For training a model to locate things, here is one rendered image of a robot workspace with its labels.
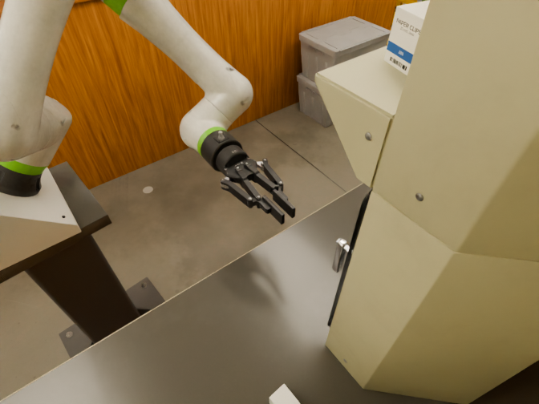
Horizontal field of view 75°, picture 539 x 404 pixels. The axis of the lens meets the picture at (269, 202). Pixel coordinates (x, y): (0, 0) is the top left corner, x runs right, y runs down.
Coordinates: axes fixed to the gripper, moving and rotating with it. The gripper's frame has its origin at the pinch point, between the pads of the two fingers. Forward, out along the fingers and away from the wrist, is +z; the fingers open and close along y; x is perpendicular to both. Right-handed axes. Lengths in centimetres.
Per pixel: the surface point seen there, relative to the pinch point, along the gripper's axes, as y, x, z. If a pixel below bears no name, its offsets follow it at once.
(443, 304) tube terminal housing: -2.6, -16.4, 36.1
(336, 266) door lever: -0.3, 0.4, 18.2
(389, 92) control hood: -0.8, -36.6, 19.9
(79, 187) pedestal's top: -34, 20, -57
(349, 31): 178, 52, -145
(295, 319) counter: -6.6, 20.4, 15.2
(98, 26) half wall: 11, 17, -172
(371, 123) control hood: -4.2, -34.7, 21.1
